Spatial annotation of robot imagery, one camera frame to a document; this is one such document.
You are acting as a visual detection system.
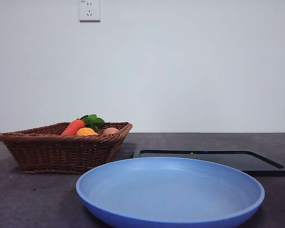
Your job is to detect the blue plate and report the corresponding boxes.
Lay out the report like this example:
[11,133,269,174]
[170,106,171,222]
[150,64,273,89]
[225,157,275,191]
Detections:
[76,156,266,228]

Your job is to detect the brown wicker basket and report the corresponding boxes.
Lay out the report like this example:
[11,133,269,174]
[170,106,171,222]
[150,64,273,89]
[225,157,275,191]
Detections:
[0,122,133,174]

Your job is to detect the brown egg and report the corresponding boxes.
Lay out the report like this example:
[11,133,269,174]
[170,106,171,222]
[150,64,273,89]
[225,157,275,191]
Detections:
[102,127,120,135]

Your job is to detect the orange carrot with green leaves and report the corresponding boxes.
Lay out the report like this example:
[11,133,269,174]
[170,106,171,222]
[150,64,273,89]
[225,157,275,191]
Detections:
[60,114,105,136]

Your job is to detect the black rectangular board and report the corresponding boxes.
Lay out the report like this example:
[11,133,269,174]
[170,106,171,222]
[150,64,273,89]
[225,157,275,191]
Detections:
[133,149,285,177]

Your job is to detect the white wall socket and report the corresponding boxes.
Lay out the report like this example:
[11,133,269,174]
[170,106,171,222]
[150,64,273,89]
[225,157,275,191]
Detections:
[79,0,101,23]

